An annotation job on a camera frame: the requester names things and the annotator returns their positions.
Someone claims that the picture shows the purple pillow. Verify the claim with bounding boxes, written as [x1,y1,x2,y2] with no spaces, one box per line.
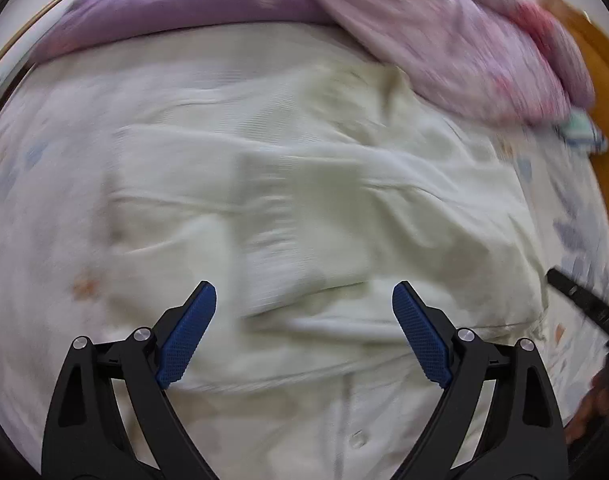
[34,0,335,63]

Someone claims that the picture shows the thin golden rail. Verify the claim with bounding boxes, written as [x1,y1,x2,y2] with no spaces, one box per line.
[0,0,132,81]

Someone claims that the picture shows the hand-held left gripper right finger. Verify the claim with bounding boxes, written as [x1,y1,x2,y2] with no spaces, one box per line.
[393,281,570,480]

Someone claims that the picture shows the person's right hand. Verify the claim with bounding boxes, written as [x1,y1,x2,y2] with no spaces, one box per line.
[565,360,609,445]

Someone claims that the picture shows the pink floral quilt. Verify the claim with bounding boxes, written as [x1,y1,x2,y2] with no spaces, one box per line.
[274,0,598,127]

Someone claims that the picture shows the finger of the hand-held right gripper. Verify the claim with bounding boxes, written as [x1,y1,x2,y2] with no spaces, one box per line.
[546,267,609,348]

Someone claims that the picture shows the small teal cloth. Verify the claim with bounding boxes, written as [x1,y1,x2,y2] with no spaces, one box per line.
[555,110,609,153]

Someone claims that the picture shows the white printed bed sheet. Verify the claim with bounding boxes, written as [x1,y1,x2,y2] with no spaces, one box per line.
[0,25,609,480]

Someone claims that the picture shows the cream button-up garment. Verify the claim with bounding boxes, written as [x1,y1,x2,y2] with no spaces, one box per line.
[102,25,550,480]

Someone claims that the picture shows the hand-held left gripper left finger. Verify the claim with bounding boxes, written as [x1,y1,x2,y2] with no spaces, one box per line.
[42,281,216,480]

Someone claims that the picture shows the orange wooden bed frame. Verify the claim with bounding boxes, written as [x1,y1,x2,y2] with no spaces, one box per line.
[542,0,609,311]

